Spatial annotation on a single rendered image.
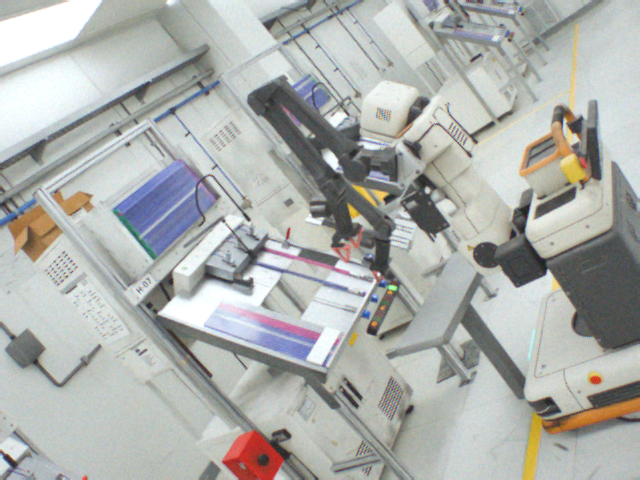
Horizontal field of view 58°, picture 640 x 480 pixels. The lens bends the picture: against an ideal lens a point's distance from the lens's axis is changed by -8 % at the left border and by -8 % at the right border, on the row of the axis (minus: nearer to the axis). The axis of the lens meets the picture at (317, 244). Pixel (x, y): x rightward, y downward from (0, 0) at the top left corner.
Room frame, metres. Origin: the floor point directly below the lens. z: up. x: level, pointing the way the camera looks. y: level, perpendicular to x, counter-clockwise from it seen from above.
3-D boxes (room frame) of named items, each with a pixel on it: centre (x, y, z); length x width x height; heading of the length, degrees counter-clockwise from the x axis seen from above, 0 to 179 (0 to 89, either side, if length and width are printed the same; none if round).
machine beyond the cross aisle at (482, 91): (6.72, -2.48, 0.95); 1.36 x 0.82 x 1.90; 52
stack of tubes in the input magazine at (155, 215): (2.72, 0.43, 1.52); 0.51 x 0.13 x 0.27; 142
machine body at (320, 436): (2.75, 0.56, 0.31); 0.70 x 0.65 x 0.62; 142
